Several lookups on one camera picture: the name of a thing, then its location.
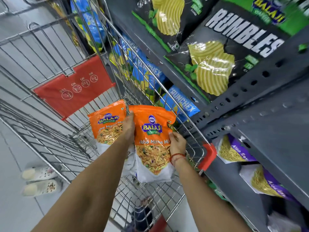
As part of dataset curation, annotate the person's left hand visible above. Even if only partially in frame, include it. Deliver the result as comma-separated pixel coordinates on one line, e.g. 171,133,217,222
121,112,136,148

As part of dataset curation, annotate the black ridged chips packet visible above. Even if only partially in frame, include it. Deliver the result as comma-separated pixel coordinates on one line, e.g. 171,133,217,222
164,0,291,102
131,0,222,53

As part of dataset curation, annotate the grey metal shelving unit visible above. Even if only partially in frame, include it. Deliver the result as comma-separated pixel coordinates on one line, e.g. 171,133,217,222
103,0,309,232

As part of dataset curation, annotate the person's left forearm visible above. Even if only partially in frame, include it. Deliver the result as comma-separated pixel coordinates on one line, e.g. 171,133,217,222
31,140,133,232

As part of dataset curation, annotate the green topped chips packet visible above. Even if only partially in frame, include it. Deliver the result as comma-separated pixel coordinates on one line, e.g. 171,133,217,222
221,0,309,37

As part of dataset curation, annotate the purple white noodle snack packet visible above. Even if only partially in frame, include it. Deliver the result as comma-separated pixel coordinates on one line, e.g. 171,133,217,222
239,164,300,204
212,133,257,164

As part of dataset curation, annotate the orange snack mix packet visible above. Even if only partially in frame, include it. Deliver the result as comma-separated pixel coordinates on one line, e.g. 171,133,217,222
128,105,177,183
87,100,136,177

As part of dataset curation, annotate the person's right hand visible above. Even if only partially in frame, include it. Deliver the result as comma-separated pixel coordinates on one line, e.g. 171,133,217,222
168,131,187,157

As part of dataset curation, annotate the person's dark trouser leg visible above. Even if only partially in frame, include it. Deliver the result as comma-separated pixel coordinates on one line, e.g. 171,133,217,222
126,197,155,232

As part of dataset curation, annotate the white slipper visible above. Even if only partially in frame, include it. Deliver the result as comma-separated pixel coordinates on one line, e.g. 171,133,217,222
20,165,63,182
22,178,64,197

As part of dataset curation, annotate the red cart corner bumper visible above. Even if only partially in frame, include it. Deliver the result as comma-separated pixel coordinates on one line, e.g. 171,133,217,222
198,143,218,171

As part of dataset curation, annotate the red thread bracelet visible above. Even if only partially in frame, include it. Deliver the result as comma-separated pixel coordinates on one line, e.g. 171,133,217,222
169,153,186,166

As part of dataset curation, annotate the red cart seat flap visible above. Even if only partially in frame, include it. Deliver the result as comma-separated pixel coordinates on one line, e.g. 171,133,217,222
33,55,116,120

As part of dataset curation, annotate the red cart base part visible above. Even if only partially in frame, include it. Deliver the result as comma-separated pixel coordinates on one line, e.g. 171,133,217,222
149,215,167,232

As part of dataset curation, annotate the blue snack packet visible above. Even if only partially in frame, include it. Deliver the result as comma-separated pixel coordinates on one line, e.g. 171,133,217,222
131,53,169,102
70,0,107,54
158,85,201,124
109,34,146,81

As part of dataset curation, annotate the metal wire shopping cart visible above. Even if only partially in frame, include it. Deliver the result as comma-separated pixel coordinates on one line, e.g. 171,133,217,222
0,0,218,232

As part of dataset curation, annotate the yellow snack packet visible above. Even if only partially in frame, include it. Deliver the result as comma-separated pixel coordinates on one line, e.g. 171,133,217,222
43,0,81,47

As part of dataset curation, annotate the person's right forearm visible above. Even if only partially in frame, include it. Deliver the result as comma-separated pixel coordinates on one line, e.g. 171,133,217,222
171,156,252,232

